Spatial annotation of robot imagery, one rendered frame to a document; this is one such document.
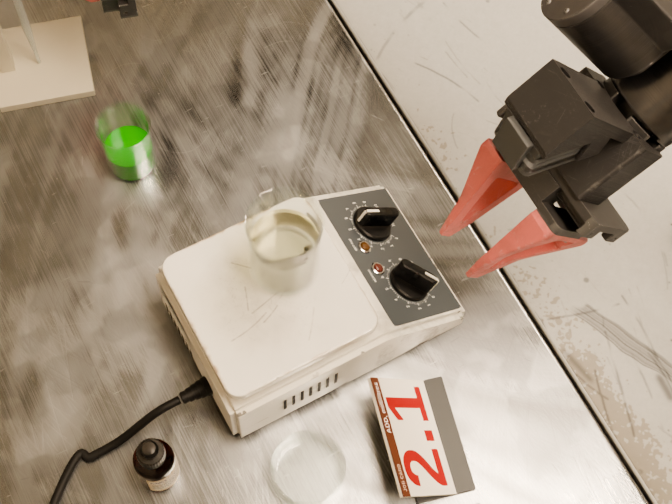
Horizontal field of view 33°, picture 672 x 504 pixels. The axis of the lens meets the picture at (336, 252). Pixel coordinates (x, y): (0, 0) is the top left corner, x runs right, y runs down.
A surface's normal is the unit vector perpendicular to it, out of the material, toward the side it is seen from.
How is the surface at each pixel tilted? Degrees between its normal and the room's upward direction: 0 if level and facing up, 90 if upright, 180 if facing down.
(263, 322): 0
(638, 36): 59
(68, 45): 0
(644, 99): 41
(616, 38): 72
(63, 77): 0
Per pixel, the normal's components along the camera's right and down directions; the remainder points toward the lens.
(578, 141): 0.47, 0.81
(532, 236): -0.75, 0.16
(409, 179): 0.04, -0.42
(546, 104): -0.54, -0.05
